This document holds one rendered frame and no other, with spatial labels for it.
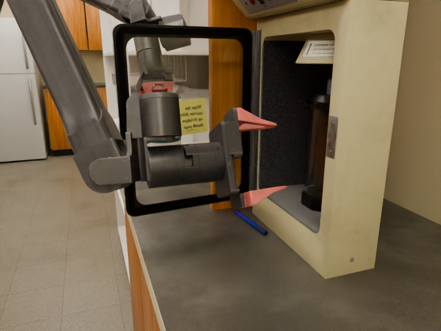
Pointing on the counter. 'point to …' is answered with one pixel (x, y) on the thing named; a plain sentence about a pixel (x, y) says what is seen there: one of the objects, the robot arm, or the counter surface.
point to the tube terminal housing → (346, 129)
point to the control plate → (264, 4)
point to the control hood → (281, 8)
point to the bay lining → (287, 111)
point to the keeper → (332, 136)
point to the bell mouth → (317, 49)
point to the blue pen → (251, 222)
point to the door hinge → (255, 106)
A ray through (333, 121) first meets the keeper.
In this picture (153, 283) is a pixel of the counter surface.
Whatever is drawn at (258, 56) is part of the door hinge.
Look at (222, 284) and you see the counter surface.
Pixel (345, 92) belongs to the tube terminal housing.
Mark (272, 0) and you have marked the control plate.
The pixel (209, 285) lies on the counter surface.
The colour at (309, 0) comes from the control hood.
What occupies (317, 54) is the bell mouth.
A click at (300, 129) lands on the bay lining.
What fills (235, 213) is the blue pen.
